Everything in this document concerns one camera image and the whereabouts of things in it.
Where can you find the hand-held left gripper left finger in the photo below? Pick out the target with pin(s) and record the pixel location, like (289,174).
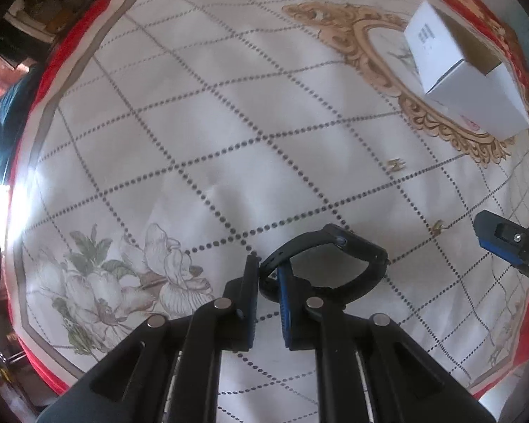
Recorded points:
(242,304)

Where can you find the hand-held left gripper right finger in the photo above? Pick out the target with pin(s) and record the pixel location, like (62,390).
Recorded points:
(288,308)

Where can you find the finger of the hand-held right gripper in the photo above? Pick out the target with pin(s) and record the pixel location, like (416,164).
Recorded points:
(498,238)

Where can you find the black wristwatch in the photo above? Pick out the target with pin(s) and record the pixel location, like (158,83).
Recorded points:
(357,246)

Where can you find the white cardboard box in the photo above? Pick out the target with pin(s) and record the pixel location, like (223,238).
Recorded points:
(467,97)

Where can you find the white diamond-pattern cloth mat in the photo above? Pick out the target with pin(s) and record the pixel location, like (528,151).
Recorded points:
(202,141)

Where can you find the blue cloth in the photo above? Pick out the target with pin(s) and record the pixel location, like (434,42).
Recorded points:
(9,127)

